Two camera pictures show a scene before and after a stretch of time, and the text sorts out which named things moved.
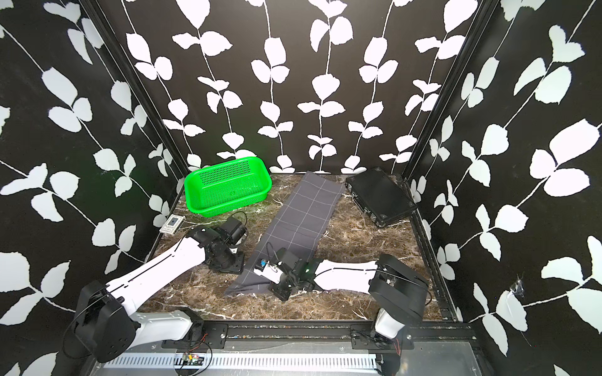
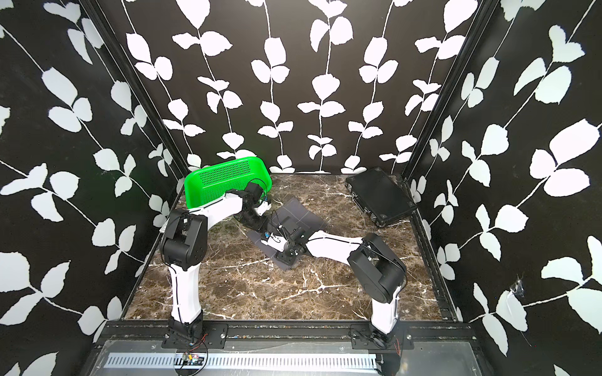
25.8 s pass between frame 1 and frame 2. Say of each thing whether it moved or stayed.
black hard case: stayed
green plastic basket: stayed
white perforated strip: stayed
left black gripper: moved
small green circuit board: stayed
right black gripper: moved
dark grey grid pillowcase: moved
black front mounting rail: stayed
